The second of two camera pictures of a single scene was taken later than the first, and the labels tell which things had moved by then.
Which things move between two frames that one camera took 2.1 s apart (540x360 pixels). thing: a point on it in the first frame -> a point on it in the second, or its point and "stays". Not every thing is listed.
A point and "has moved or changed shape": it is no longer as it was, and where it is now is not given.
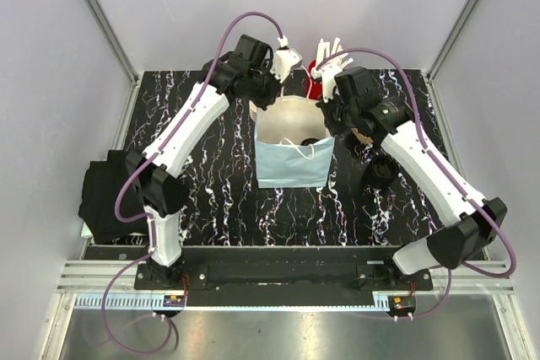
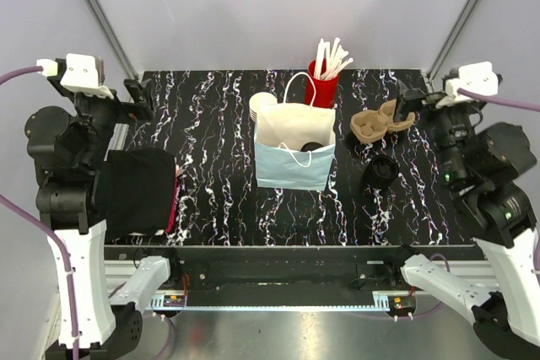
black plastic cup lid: [309, 141] has moved or changed shape
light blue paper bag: [292, 149] stays
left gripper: [268, 100] -> [140, 107]
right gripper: [334, 129] -> [428, 104]
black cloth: [103, 181] stays
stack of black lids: [380, 171] stays
